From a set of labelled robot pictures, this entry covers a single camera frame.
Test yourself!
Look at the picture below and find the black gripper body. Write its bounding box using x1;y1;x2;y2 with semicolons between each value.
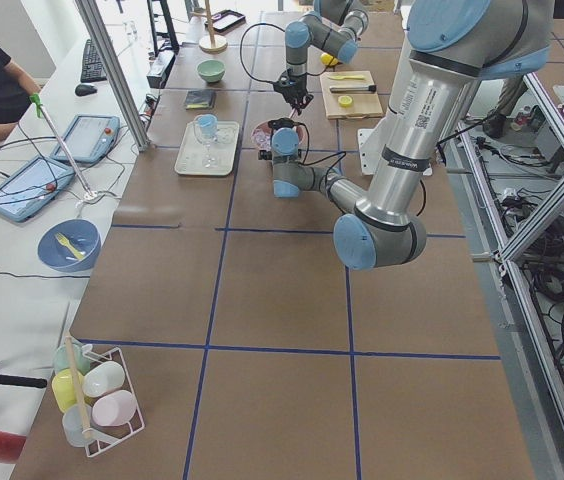
273;69;310;100

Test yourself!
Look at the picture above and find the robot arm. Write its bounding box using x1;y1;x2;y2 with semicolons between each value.
271;1;554;270
273;0;369;115

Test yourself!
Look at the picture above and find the pile of clear ice cubes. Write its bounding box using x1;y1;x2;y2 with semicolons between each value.
252;126;272;151

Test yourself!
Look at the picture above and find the light blue cup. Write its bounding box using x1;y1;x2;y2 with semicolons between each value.
195;114;217;143

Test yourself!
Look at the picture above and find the white plastic cup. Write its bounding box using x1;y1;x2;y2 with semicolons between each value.
82;361;126;398

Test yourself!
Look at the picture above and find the green plastic cup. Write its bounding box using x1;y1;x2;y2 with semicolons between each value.
53;343;91;375

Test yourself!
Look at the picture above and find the pink plastic cup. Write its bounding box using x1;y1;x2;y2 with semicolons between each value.
92;390;137;427

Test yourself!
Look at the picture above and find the yellow plastic cup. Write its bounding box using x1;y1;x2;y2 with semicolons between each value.
51;369;77;413

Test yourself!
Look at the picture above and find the clear plastic cup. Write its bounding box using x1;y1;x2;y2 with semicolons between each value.
62;404;94;447

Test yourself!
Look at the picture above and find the steel cylinder tool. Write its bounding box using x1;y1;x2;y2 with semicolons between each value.
329;84;377;94

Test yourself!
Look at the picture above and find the lemon half slice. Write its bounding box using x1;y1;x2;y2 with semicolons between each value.
337;95;353;108

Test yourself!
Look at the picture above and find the yellow lemon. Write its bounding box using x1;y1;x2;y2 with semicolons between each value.
320;53;340;67

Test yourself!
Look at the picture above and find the wooden cutting board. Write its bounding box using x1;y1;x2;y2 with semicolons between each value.
320;71;384;120

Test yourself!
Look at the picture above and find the pink bowl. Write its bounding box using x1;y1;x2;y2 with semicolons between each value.
251;118;303;154

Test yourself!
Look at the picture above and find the yellow plastic knife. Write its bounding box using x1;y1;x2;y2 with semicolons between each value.
328;75;366;81

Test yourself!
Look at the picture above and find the green bowl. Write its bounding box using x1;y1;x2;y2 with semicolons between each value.
197;59;226;84

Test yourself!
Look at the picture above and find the wooden stand round base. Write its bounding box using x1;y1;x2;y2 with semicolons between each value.
198;0;228;54

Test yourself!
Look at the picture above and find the clear wine glass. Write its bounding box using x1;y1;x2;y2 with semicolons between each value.
194;114;218;168

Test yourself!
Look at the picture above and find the cream bear tray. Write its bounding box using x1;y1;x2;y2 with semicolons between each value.
174;121;240;177

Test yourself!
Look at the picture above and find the grey folded cloth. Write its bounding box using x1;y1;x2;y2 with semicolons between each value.
184;89;216;110

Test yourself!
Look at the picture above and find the black keyboard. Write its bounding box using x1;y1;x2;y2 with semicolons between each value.
80;39;107;83

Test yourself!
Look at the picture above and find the far blue teach pendant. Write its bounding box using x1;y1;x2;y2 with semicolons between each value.
63;114;121;165

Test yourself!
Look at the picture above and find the blue teach pendant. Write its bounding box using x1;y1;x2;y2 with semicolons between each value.
0;156;75;223
63;114;121;165

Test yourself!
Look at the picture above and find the black computer mouse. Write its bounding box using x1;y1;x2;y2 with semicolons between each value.
74;83;98;97

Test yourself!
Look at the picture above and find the blue bowl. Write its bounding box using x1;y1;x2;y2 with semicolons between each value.
37;219;101;273

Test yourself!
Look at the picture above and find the metal rod with green grip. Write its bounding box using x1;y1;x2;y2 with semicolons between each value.
29;93;100;204

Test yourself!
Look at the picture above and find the yellow plastic fork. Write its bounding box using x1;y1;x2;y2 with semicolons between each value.
54;232;85;261

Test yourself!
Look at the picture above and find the near blue teach pendant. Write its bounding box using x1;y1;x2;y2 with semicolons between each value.
0;156;75;223

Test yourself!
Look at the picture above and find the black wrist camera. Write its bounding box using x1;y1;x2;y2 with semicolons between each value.
267;117;301;131

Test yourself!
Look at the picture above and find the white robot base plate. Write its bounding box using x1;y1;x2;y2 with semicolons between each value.
357;128;436;176

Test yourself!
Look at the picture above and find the aluminium frame post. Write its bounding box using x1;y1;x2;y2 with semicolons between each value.
75;0;150;152

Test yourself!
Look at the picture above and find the white wire cup rack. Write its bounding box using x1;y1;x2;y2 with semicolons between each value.
62;336;145;458

